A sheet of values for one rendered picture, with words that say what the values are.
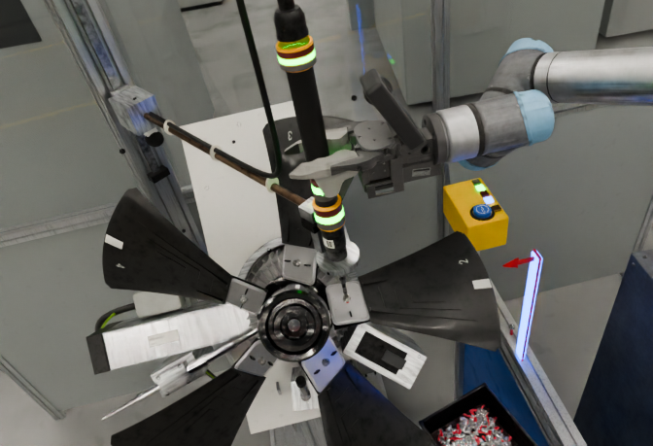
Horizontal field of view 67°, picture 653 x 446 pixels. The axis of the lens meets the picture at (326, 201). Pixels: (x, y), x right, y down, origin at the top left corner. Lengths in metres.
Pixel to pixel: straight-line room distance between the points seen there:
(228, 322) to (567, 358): 1.58
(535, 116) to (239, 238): 0.66
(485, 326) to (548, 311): 1.50
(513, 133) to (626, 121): 1.26
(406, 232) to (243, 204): 0.86
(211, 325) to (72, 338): 1.16
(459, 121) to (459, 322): 0.37
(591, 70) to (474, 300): 0.41
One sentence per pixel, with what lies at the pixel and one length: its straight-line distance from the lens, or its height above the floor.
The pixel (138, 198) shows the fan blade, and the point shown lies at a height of 1.42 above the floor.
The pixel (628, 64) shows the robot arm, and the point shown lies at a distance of 0.77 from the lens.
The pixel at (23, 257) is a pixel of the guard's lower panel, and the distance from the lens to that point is 1.84.
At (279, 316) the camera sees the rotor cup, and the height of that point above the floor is 1.24.
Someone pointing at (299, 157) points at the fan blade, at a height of 1.39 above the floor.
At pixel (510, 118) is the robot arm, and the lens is 0.71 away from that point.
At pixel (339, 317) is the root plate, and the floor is 1.19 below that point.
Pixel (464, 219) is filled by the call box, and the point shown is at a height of 1.07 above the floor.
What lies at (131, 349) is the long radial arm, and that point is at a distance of 1.07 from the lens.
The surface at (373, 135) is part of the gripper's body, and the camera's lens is 0.67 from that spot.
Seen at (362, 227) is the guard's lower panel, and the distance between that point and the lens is 1.75.
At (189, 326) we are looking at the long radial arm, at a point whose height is 1.12.
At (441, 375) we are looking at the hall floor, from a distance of 2.17.
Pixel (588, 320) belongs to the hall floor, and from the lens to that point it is 2.41.
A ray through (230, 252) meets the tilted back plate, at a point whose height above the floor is 1.14.
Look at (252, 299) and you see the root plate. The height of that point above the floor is 1.22.
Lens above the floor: 1.88
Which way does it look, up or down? 40 degrees down
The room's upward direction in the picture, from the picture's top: 12 degrees counter-clockwise
